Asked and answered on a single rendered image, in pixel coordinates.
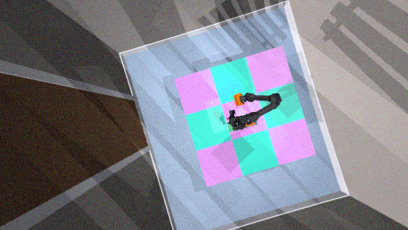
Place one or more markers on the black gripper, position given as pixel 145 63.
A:
pixel 232 112

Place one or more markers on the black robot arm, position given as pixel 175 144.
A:
pixel 274 99

